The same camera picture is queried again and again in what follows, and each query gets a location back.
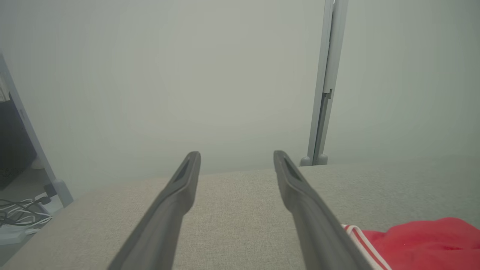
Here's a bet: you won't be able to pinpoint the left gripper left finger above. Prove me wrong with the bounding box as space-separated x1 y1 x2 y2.
107 151 201 270

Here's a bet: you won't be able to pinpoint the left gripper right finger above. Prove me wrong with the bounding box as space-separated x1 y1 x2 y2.
273 150 375 270

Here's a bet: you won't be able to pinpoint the red and white jersey shirt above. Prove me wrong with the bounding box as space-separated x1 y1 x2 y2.
341 217 480 270

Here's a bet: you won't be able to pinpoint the white power strip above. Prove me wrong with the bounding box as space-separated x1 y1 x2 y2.
0 225 40 245

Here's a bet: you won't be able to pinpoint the grey double partition post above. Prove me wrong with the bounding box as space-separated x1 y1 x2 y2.
299 0 349 167

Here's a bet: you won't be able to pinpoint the tangled floor cables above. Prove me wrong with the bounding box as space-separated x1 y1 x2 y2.
0 183 57 230

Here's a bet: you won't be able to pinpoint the grey single partition post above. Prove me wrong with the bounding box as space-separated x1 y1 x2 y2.
0 52 74 207

